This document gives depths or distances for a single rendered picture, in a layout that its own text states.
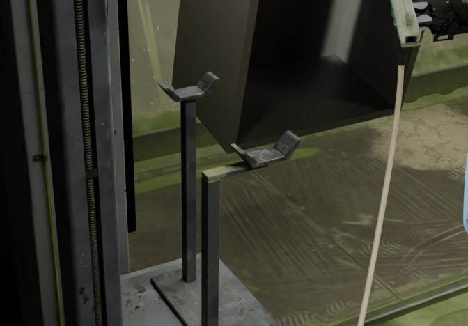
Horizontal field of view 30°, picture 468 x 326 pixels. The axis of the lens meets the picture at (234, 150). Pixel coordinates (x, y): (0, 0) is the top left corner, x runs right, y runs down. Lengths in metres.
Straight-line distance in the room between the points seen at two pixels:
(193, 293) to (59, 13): 0.53
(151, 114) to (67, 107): 2.24
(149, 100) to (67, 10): 2.29
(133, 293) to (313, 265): 1.43
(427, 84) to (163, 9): 1.21
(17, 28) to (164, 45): 1.84
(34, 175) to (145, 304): 0.39
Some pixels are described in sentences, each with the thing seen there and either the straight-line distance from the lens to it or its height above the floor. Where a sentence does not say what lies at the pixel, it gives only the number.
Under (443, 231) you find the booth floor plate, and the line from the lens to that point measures 2.91.
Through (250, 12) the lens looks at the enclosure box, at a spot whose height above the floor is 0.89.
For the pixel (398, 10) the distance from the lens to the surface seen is 2.22.
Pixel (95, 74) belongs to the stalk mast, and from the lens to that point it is 0.94.
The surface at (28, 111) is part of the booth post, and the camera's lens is 1.49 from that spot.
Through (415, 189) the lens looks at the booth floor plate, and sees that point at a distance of 3.13.
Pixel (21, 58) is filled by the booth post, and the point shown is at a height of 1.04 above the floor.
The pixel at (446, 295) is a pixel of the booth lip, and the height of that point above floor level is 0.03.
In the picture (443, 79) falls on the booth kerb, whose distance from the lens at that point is 3.87.
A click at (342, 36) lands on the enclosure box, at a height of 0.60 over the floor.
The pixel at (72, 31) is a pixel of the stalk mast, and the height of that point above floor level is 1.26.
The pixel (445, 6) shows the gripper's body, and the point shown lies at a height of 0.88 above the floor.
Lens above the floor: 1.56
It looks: 27 degrees down
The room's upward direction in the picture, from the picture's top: 1 degrees clockwise
